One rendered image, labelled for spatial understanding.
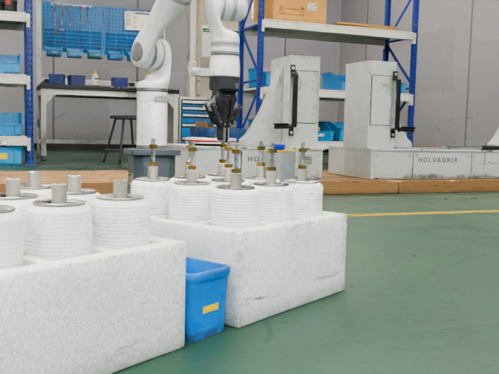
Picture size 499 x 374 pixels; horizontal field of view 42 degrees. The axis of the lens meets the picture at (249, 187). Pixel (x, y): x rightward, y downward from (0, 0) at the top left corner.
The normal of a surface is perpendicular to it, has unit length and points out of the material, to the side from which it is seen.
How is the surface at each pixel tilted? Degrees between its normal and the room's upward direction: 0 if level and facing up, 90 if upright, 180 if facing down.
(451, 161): 90
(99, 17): 90
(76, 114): 90
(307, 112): 90
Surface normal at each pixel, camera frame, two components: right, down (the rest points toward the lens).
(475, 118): -0.93, 0.01
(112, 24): 0.36, 0.09
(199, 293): 0.79, 0.11
